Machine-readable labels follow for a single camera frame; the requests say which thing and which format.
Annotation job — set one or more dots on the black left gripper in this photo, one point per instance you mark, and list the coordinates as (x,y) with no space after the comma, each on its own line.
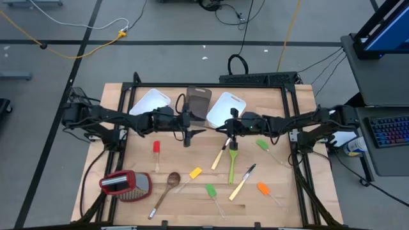
(166,121)

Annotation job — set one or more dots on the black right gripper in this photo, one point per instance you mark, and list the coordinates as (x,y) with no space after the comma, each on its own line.
(252,124)

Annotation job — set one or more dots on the white plastic bin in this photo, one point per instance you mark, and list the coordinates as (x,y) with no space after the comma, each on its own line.
(150,100)
(223,108)

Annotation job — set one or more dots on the smoky translucent plastic bin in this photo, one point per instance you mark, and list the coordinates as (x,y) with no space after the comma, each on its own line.
(199,102)

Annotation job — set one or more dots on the green plastic spoon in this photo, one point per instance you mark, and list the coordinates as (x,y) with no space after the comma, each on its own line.
(233,163)

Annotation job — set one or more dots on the dark wooden spoon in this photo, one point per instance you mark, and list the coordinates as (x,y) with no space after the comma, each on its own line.
(173,179)

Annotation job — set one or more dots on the red steel box grater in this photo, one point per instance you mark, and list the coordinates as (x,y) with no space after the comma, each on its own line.
(137,187)

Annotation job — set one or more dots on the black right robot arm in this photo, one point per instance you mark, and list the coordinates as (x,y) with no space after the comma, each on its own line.
(303,123)

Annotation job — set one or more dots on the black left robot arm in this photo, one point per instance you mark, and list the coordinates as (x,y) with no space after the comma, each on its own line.
(105,115)

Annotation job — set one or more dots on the black perforated power box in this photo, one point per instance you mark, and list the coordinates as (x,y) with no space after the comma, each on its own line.
(255,78)

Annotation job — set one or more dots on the white paper sheet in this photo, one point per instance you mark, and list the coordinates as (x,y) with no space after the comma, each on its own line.
(343,139)

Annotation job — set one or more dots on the black power supply unit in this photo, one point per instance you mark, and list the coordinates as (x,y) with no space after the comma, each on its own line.
(78,94)

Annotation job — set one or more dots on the white labelled bottle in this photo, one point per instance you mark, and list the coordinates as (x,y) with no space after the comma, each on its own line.
(354,147)

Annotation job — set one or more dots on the black desk column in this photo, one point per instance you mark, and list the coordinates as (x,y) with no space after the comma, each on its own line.
(356,100)

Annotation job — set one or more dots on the grey desk surface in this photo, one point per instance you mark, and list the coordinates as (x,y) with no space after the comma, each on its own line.
(377,80)
(390,159)

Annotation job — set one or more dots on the backlit black keyboard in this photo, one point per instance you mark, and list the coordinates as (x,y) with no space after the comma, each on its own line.
(390,131)

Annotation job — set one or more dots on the grey floor base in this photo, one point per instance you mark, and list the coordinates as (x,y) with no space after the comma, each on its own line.
(32,2)
(16,76)

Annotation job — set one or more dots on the black computer monitor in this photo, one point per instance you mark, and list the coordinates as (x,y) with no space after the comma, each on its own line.
(390,35)

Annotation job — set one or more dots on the black floor object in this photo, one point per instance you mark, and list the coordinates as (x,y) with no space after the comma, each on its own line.
(4,107)

